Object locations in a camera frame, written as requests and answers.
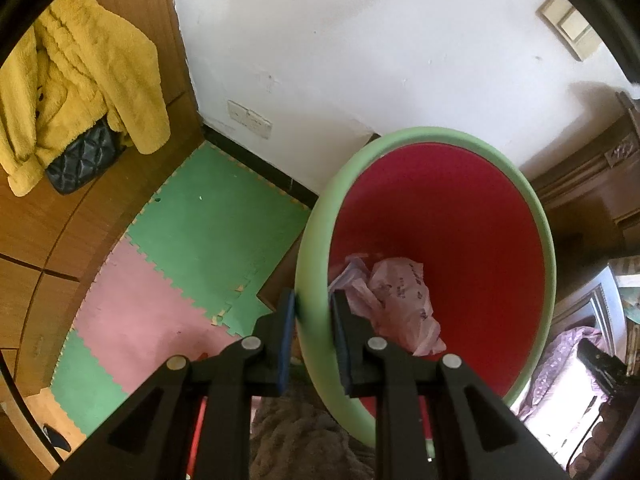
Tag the lilac plastic wrapper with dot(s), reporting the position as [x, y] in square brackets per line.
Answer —
[352, 270]

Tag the green foam mat tile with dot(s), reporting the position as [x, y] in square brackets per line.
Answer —
[95, 385]
[215, 220]

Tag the red plastic stool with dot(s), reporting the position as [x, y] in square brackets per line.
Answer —
[201, 420]

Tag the black quilted handbag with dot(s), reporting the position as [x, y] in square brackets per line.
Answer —
[82, 157]

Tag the white pillow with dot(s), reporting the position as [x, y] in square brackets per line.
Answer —
[565, 410]

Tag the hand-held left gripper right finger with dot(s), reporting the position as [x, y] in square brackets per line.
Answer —
[342, 350]

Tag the grey fluffy blanket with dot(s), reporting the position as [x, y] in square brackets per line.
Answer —
[300, 440]

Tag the pink plastic bag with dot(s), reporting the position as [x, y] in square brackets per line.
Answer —
[395, 300]

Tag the white bed frame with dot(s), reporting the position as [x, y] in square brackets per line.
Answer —
[600, 295]

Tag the pink foam mat tile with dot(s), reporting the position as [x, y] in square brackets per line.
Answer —
[150, 320]

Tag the green-rimmed red bin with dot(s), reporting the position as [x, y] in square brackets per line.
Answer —
[450, 200]

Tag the black slipper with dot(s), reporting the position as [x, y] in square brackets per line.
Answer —
[56, 437]

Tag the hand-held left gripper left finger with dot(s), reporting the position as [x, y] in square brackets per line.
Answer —
[284, 340]

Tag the light wooden wardrobe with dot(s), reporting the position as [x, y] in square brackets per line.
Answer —
[100, 220]

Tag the purple floral bedding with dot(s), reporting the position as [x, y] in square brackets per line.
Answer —
[555, 360]

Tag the dark wooden bed headboard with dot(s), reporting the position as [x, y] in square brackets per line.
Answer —
[575, 195]

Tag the white wall socket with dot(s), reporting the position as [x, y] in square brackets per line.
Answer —
[247, 119]

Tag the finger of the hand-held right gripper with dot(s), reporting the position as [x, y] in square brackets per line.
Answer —
[600, 365]

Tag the yellow fleece jacket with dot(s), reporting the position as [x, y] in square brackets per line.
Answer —
[75, 75]

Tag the beige light switch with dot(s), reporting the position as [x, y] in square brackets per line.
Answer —
[570, 25]

